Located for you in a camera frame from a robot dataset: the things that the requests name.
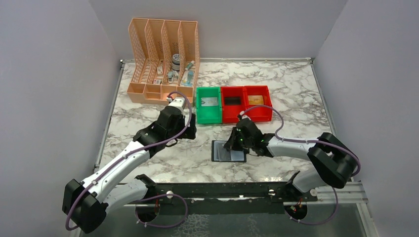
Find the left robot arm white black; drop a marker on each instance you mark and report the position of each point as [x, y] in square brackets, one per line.
[88, 202]

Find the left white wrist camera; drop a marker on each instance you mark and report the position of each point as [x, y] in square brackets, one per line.
[177, 102]

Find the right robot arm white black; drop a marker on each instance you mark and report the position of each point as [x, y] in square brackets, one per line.
[333, 163]

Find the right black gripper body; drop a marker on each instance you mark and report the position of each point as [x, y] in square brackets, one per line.
[246, 142]

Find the peach plastic file organizer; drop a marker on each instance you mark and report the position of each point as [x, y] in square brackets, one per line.
[153, 42]

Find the black card in red bin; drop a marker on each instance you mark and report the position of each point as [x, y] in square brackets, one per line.
[232, 101]

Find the light blue card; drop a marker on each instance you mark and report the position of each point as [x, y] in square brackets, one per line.
[223, 155]

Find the round grey tin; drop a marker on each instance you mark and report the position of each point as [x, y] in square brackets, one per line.
[175, 62]

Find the black leather card holder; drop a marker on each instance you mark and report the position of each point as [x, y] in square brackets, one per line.
[213, 145]

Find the silver card in green bin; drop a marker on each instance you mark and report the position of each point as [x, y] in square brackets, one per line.
[209, 101]

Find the green plastic bin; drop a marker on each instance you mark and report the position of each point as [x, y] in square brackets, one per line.
[208, 115]

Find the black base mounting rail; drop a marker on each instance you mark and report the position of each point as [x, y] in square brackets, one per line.
[219, 198]

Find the blue packaged item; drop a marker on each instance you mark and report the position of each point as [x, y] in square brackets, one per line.
[188, 75]

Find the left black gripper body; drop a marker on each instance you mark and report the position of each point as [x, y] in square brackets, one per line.
[180, 127]

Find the red plastic bin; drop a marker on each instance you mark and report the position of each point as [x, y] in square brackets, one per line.
[259, 114]
[230, 113]

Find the gold card in red bin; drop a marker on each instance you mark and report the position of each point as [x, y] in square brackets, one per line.
[255, 99]

